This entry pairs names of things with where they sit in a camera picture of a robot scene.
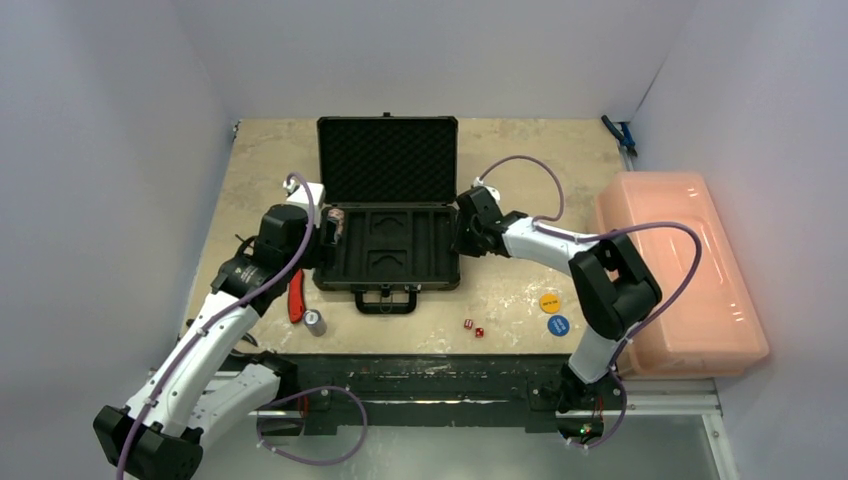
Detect purple poker chip stack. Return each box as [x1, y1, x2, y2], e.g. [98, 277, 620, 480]
[302, 309, 327, 337]

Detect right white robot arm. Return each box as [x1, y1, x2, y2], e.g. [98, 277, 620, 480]
[454, 186, 662, 412]

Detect yellow dealer button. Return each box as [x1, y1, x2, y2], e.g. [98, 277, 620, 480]
[538, 293, 561, 315]

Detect red black folding knife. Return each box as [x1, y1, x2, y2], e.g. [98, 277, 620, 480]
[287, 270, 307, 324]

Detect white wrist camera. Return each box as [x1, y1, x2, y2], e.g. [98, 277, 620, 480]
[471, 177, 501, 204]
[284, 174, 326, 212]

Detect blue dealer button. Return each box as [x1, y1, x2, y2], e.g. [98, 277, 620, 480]
[547, 315, 570, 337]

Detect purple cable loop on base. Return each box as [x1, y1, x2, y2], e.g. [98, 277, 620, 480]
[256, 385, 370, 468]

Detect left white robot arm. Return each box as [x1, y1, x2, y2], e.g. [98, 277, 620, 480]
[93, 204, 320, 479]

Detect black poker set case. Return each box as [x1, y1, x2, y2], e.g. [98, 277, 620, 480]
[312, 114, 461, 315]

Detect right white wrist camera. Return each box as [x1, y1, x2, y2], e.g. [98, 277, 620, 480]
[471, 177, 501, 204]

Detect pink translucent plastic bin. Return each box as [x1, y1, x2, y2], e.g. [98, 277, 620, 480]
[594, 172, 772, 380]

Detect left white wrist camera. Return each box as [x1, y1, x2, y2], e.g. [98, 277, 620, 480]
[284, 174, 326, 212]

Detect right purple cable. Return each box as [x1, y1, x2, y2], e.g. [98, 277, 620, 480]
[476, 155, 704, 452]

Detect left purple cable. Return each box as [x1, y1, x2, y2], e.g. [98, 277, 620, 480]
[113, 172, 318, 480]

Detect blue handled pliers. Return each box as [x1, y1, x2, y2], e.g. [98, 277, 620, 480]
[600, 115, 638, 158]

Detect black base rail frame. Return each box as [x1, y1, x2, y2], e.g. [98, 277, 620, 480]
[148, 353, 723, 440]

